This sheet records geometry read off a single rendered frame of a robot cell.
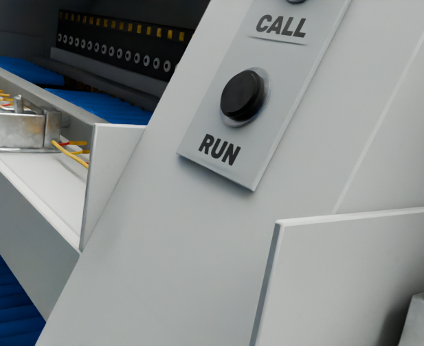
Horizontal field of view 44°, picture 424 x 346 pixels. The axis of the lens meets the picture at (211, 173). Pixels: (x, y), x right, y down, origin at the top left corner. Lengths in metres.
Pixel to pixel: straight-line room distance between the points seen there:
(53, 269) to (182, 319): 0.09
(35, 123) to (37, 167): 0.04
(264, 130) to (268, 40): 0.03
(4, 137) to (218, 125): 0.20
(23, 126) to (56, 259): 0.13
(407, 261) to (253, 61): 0.08
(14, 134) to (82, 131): 0.04
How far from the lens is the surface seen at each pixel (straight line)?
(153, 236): 0.17
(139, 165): 0.19
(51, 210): 0.25
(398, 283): 0.16
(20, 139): 0.35
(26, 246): 0.27
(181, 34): 0.50
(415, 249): 0.16
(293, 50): 0.16
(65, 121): 0.36
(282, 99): 0.15
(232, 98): 0.16
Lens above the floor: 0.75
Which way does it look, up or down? level
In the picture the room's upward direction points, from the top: 27 degrees clockwise
